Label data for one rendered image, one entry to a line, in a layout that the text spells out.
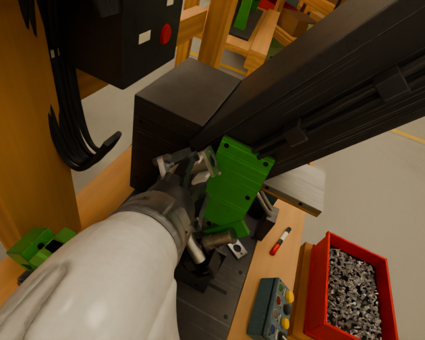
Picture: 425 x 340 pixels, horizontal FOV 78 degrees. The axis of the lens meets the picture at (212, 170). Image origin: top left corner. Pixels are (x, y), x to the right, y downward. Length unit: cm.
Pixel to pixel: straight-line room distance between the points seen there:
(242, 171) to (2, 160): 40
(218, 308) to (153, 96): 54
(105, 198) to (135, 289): 68
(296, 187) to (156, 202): 49
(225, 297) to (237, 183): 33
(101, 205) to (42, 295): 67
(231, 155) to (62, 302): 41
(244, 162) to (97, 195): 51
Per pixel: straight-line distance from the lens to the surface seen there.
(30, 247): 51
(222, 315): 74
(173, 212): 29
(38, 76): 47
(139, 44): 45
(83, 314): 19
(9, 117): 47
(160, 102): 63
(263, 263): 83
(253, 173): 54
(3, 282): 80
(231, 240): 60
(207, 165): 51
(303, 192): 73
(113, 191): 89
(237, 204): 58
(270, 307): 73
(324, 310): 85
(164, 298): 24
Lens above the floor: 158
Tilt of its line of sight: 44 degrees down
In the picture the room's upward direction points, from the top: 21 degrees clockwise
